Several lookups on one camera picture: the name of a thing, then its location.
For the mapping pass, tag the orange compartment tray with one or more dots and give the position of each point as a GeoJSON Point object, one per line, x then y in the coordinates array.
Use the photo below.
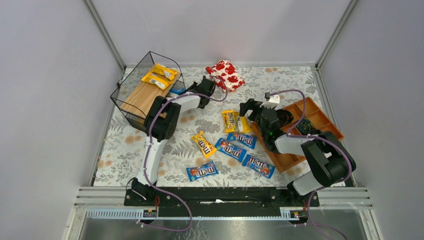
{"type": "Point", "coordinates": [314, 119]}

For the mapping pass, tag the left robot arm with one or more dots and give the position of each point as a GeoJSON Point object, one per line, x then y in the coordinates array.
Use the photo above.
{"type": "Point", "coordinates": [160, 125]}

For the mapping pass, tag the yellow m&m bag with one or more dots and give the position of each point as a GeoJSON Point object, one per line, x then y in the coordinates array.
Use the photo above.
{"type": "Point", "coordinates": [205, 146]}
{"type": "Point", "coordinates": [161, 69]}
{"type": "Point", "coordinates": [230, 121]}
{"type": "Point", "coordinates": [243, 124]}
{"type": "Point", "coordinates": [158, 80]}

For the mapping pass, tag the red white floral pouch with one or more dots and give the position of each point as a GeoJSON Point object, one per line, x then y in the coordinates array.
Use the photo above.
{"type": "Point", "coordinates": [225, 76]}

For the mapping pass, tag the green black coiled roll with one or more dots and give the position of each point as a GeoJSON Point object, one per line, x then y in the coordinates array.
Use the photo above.
{"type": "Point", "coordinates": [305, 127]}

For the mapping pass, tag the floral table mat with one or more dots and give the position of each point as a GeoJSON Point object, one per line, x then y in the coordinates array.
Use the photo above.
{"type": "Point", "coordinates": [123, 152]}

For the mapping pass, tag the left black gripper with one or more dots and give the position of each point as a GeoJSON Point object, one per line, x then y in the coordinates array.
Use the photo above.
{"type": "Point", "coordinates": [208, 85]}

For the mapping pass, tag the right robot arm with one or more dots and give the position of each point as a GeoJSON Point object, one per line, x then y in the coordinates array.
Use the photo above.
{"type": "Point", "coordinates": [329, 162]}

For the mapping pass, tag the black wire wooden shelf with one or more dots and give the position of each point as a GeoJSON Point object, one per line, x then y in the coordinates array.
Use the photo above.
{"type": "Point", "coordinates": [134, 97]}

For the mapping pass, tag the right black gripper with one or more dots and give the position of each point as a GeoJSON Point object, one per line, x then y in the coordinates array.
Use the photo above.
{"type": "Point", "coordinates": [253, 107]}

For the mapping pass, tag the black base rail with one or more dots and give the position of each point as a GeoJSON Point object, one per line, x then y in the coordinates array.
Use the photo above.
{"type": "Point", "coordinates": [218, 201]}

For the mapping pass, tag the blue m&m bag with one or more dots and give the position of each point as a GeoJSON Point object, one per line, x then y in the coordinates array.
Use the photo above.
{"type": "Point", "coordinates": [176, 91]}
{"type": "Point", "coordinates": [205, 170]}
{"type": "Point", "coordinates": [264, 169]}
{"type": "Point", "coordinates": [236, 152]}
{"type": "Point", "coordinates": [245, 139]}

